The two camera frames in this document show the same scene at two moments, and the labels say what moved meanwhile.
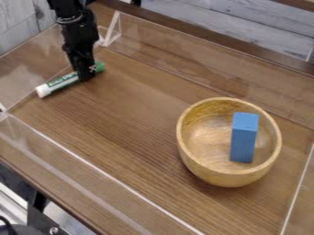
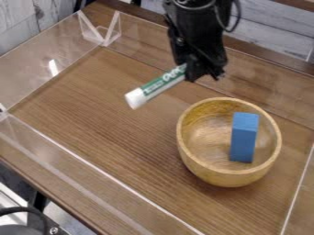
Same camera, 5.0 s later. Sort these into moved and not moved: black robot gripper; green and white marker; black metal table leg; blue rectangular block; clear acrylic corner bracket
Moved: black robot gripper; green and white marker
Not moved: black metal table leg; clear acrylic corner bracket; blue rectangular block
